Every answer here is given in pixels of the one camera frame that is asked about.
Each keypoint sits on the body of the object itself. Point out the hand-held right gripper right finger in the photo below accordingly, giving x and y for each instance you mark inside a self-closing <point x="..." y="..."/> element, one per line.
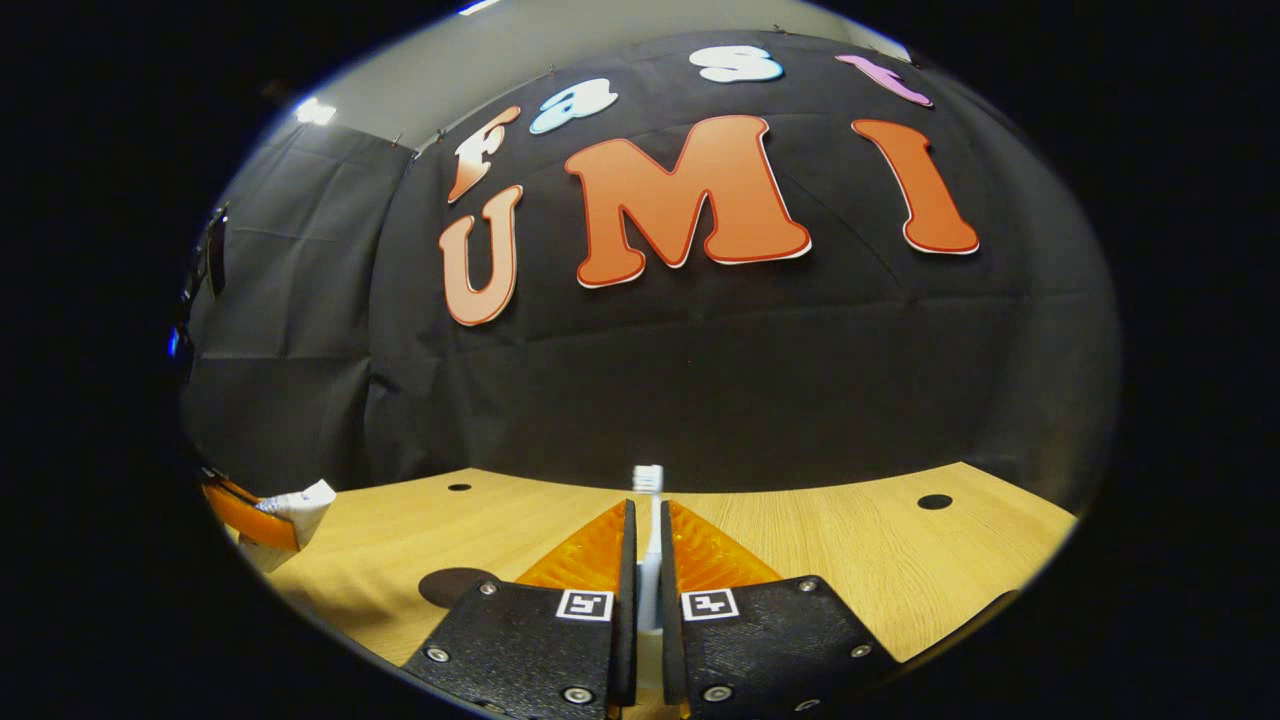
<point x="668" y="580"/>

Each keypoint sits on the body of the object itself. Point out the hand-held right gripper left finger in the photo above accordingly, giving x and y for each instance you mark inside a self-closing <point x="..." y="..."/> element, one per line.
<point x="629" y="580"/>

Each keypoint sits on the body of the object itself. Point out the white toothpaste tube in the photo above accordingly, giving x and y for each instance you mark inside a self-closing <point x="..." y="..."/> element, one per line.
<point x="300" y="510"/>

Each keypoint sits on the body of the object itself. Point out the ceiling light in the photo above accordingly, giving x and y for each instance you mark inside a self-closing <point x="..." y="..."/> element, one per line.
<point x="478" y="6"/>
<point x="315" y="110"/>

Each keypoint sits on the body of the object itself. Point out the black backdrop cloth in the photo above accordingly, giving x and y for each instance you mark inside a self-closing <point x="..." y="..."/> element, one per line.
<point x="700" y="380"/>

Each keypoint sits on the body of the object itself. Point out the dark round coaster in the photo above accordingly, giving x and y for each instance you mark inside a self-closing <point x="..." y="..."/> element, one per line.
<point x="450" y="587"/>

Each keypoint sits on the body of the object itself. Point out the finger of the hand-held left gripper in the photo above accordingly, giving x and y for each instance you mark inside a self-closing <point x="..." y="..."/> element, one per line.
<point x="245" y="515"/>

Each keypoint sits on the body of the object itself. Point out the wooden desktop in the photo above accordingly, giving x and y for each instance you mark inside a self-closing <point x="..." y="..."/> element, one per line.
<point x="850" y="560"/>

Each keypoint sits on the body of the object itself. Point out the white toothbrush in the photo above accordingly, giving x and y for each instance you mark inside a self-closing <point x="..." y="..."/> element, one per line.
<point x="648" y="480"/>

